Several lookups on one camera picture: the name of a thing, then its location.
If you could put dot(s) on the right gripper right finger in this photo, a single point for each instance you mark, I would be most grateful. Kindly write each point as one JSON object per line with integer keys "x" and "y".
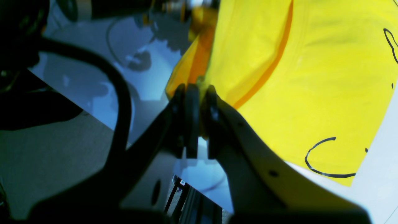
{"x": 263, "y": 188}

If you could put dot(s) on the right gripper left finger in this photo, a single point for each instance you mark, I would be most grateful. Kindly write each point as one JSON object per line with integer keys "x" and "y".
{"x": 128, "y": 189}

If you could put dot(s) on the yellow orange t-shirt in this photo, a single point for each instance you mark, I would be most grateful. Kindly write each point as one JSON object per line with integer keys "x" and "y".
{"x": 313, "y": 78}

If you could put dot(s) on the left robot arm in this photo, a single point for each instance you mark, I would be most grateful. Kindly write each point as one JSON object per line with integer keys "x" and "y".
{"x": 23, "y": 22}

